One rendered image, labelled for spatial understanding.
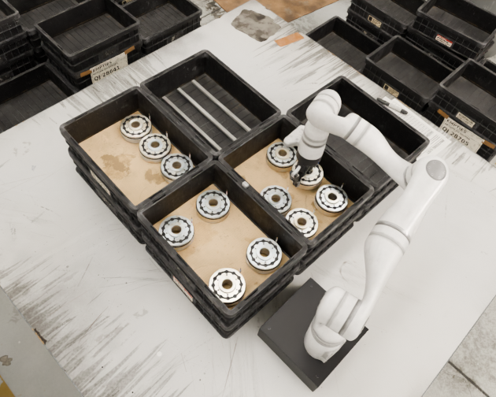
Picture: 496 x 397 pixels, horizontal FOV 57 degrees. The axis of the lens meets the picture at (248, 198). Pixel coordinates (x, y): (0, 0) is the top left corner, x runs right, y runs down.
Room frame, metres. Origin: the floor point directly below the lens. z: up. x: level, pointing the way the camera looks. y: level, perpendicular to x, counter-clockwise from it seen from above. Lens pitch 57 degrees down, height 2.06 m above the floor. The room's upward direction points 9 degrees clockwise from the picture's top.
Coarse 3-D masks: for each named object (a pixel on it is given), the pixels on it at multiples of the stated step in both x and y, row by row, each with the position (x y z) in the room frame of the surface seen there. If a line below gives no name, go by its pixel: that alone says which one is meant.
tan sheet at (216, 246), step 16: (192, 208) 0.72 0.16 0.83; (160, 224) 0.64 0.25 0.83; (208, 224) 0.67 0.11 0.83; (224, 224) 0.68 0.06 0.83; (240, 224) 0.69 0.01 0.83; (208, 240) 0.62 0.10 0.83; (224, 240) 0.63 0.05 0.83; (240, 240) 0.64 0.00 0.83; (192, 256) 0.56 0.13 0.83; (208, 256) 0.57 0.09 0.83; (224, 256) 0.58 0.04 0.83; (240, 256) 0.59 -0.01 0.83; (208, 272) 0.52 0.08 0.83; (272, 272) 0.55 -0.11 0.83; (224, 288) 0.48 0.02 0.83
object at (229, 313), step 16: (192, 176) 0.78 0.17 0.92; (144, 208) 0.64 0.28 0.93; (144, 224) 0.59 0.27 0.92; (160, 240) 0.55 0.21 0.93; (176, 256) 0.51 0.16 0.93; (192, 272) 0.47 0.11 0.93; (208, 288) 0.43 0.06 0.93; (256, 288) 0.45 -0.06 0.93; (224, 304) 0.40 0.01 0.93; (240, 304) 0.41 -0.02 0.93
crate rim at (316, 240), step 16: (240, 144) 0.93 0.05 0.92; (336, 160) 0.92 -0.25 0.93; (240, 176) 0.80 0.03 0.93; (256, 192) 0.75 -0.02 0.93; (368, 192) 0.82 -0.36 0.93; (272, 208) 0.70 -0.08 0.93; (352, 208) 0.75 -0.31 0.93; (288, 224) 0.66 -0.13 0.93; (336, 224) 0.68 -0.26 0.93; (304, 240) 0.62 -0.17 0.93; (320, 240) 0.64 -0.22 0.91
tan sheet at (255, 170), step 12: (252, 156) 0.96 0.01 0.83; (264, 156) 0.97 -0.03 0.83; (240, 168) 0.90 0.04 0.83; (252, 168) 0.91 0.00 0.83; (264, 168) 0.92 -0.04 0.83; (252, 180) 0.86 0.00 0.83; (264, 180) 0.87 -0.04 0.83; (276, 180) 0.87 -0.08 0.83; (288, 180) 0.88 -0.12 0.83; (324, 180) 0.91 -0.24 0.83; (300, 192) 0.84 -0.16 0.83; (312, 192) 0.85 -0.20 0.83; (300, 204) 0.80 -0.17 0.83; (312, 204) 0.81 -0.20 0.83; (348, 204) 0.83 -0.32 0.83; (324, 216) 0.77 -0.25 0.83; (336, 216) 0.78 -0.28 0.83
